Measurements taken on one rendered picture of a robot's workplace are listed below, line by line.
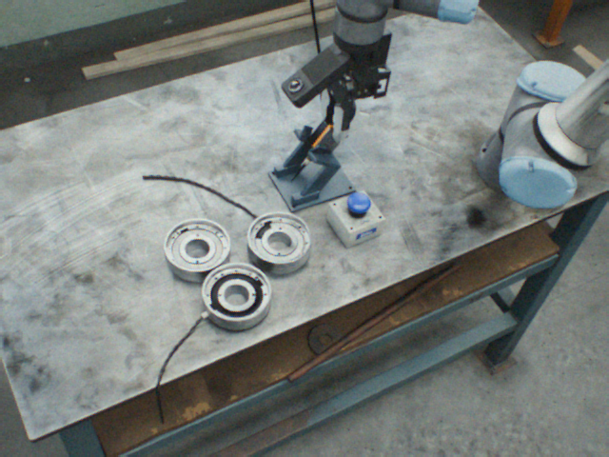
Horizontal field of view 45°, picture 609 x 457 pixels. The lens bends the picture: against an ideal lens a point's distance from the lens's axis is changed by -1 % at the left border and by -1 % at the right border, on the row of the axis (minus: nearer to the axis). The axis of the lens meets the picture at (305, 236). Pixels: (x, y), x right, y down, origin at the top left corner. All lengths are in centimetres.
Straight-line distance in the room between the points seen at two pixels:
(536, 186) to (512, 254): 48
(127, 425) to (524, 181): 78
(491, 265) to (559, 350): 67
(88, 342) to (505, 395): 127
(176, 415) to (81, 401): 29
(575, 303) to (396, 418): 69
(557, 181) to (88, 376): 75
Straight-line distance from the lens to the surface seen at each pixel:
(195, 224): 122
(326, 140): 124
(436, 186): 137
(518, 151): 118
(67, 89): 274
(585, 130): 114
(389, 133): 144
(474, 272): 158
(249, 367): 139
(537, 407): 212
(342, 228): 123
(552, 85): 127
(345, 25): 108
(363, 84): 115
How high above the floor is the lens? 179
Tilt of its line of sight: 53 degrees down
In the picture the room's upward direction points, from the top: 8 degrees clockwise
